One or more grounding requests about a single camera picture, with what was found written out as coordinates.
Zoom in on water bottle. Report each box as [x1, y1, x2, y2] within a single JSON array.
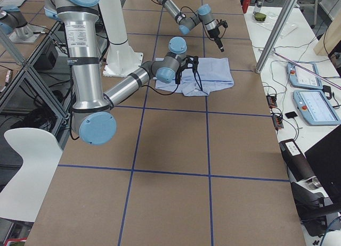
[[253, 0, 264, 14]]

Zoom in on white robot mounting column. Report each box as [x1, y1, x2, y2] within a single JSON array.
[[99, 0, 143, 77]]

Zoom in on light blue striped shirt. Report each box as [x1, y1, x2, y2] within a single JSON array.
[[156, 58, 234, 96]]

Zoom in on green pouch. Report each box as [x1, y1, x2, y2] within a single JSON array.
[[254, 12, 267, 22]]

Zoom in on teach pendant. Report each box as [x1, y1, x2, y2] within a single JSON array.
[[293, 90, 340, 126], [287, 62, 323, 90]]

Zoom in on teach pendant far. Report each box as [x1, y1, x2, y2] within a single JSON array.
[[287, 62, 323, 90]]

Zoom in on teach pendant near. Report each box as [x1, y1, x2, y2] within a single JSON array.
[[293, 90, 340, 126]]

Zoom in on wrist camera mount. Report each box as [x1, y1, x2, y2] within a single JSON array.
[[185, 55, 199, 72], [216, 19, 228, 29]]

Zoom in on white chair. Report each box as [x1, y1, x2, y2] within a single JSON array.
[[1, 128, 62, 222]]

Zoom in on black monitor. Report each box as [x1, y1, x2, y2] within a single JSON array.
[[305, 126, 341, 203]]

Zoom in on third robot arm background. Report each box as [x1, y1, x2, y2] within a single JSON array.
[[1, 5, 28, 35]]

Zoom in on aluminium frame post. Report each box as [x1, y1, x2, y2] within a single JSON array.
[[255, 0, 297, 74]]

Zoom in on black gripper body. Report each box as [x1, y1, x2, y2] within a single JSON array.
[[207, 26, 220, 42], [175, 64, 187, 76]]

